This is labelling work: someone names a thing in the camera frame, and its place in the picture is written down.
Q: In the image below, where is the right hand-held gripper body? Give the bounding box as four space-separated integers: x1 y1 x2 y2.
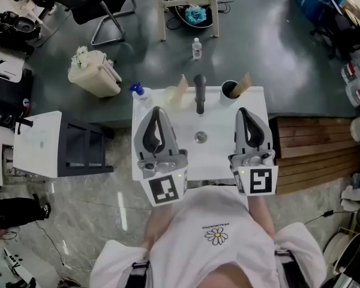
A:
227 149 279 197

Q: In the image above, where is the black toilet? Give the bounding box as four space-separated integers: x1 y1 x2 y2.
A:
13 16 38 37

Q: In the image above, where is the white tall table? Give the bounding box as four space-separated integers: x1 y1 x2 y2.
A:
156 0 220 41

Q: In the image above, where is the person's right forearm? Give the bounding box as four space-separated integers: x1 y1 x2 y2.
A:
246 194 277 239

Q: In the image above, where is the blue bath pouf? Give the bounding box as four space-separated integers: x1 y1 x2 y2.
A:
184 6 207 26

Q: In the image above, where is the black sink faucet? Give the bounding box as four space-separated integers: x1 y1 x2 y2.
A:
193 74 207 116

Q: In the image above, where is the black power cable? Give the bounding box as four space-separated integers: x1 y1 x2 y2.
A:
304 210 334 225

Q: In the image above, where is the round white disc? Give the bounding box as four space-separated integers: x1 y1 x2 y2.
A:
323 228 360 275

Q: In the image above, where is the cream trash bin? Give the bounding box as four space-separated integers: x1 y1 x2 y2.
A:
67 50 122 98

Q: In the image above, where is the black cantilever chair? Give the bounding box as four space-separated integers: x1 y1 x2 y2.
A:
32 0 137 46

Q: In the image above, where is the black floor cable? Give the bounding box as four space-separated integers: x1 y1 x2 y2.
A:
35 220 67 266

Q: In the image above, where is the black office chair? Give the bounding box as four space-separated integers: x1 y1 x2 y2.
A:
310 9 360 61

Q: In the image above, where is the clear plastic cup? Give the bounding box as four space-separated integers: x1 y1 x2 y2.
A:
163 85 187 109

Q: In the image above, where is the black vanity cabinet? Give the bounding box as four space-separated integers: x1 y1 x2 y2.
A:
0 67 34 128

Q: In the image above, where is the white sink basin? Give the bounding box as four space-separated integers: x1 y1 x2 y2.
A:
131 85 270 182

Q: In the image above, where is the white square basin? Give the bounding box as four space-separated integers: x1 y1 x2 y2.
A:
13 110 63 179

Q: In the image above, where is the white folded towel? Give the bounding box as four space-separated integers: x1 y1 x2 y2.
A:
340 172 360 212

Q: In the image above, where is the black shoulder strap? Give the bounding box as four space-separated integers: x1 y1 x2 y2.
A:
274 249 301 288
131 261 151 288

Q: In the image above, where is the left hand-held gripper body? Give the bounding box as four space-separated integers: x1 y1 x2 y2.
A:
137 149 189 207

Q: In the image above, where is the black basin stand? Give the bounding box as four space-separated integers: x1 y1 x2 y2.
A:
57 112 115 178

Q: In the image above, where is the wooden slat platform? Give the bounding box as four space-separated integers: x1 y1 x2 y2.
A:
269 116 360 195

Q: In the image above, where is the person's left forearm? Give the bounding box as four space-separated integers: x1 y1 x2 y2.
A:
143 204 175 251

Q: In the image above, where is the person's white daisy shirt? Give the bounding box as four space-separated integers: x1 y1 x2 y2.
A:
89 186 328 288

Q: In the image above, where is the pale green cup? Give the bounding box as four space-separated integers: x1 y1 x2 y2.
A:
220 79 244 109

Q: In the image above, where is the clear water bottle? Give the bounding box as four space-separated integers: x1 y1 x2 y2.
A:
192 37 203 60

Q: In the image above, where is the white narrow basin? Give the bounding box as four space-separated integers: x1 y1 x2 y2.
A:
0 54 26 83

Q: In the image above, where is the white printed panel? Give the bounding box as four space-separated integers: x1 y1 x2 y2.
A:
0 244 37 288

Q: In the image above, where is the white flower bunch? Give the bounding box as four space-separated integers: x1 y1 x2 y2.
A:
71 45 89 69

